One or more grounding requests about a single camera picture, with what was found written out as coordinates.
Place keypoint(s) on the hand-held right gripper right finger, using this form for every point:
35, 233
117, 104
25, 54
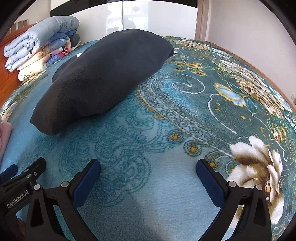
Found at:
209, 183

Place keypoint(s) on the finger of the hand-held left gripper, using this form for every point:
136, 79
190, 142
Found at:
34, 168
8, 171

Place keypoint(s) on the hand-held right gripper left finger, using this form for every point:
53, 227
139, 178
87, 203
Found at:
86, 183

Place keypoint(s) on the dark grey fleece garment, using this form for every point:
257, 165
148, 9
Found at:
97, 76

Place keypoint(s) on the pink cloth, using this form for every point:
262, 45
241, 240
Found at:
4, 139

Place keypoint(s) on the teal floral blanket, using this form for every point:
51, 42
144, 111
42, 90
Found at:
161, 185

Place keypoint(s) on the wooden headboard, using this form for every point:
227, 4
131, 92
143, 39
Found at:
7, 78

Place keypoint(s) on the floral print folded quilt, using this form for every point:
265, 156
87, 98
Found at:
53, 49

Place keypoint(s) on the dark grey folded cloth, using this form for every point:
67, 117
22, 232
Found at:
75, 38

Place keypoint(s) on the glossy white wardrobe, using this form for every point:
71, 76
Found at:
92, 16

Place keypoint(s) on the white wall socket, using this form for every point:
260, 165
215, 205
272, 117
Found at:
294, 98

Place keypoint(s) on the white door frame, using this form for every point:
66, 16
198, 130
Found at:
203, 20

